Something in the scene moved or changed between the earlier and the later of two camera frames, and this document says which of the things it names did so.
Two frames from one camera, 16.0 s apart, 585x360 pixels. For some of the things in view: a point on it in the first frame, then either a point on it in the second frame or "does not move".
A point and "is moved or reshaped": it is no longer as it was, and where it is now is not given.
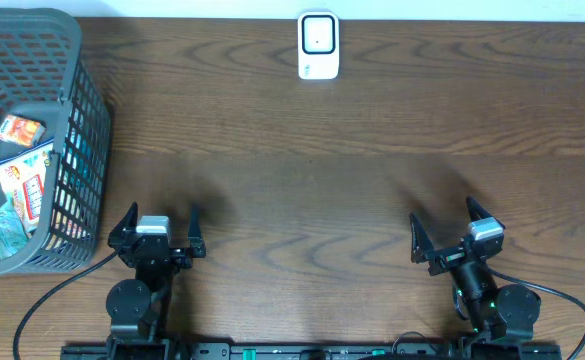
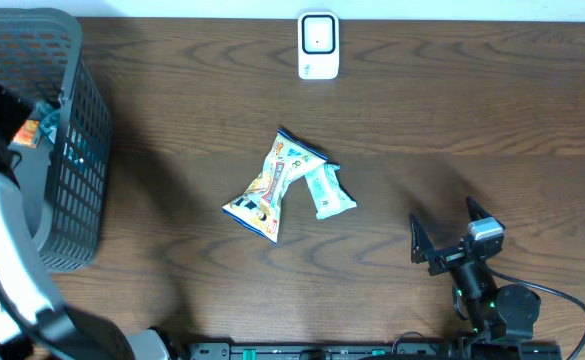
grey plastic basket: (26, 61) does not move
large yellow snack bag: (24, 177) to (258, 205)
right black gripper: (423, 248) does not move
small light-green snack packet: (5, 230) is moved or reshaped
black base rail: (312, 352) does not move
